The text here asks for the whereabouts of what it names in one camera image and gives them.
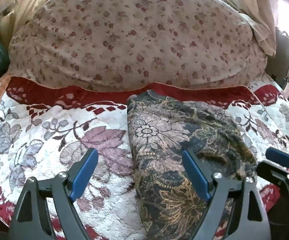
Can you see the red white floral blanket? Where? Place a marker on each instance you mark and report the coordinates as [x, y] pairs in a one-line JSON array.
[[44, 131]]

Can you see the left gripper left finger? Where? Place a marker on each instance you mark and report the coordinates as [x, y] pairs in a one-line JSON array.
[[31, 218]]

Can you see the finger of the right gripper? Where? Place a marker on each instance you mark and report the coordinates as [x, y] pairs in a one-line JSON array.
[[275, 175], [278, 156]]

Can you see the pink floral pillow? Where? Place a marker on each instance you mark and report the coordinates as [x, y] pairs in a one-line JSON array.
[[120, 45]]

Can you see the dark floral patterned garment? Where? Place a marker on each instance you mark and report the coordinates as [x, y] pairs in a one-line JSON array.
[[182, 154]]

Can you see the beige curtain fabric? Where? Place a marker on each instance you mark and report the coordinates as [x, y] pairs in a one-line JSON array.
[[259, 15]]

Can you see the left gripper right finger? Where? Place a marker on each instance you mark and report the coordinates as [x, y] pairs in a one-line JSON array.
[[248, 218]]

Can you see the grey metal bed frame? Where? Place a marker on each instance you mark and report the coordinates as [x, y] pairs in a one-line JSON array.
[[278, 66]]

